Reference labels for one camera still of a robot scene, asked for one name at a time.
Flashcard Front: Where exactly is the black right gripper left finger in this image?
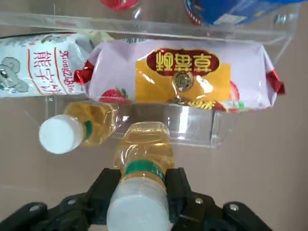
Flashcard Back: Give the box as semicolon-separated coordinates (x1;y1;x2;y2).
0;167;121;231

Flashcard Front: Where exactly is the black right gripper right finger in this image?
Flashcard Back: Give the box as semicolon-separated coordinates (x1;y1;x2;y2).
166;167;271;231

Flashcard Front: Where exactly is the yellow juice bottle white cap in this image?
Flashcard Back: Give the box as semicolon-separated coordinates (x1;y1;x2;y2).
38;101;121;154
106;122;174;231

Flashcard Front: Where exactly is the clear acrylic tiered shelf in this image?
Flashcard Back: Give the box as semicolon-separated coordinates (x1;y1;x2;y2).
0;0;301;150

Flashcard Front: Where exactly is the pink strawberry snack packet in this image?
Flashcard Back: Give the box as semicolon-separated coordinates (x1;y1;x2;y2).
74;40;286;113

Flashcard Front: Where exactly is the white bear biscuit packet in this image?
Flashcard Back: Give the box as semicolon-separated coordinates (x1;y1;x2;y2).
0;33;91;98

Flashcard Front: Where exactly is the blue round snack bag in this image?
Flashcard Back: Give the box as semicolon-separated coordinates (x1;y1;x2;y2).
184;0;293;26

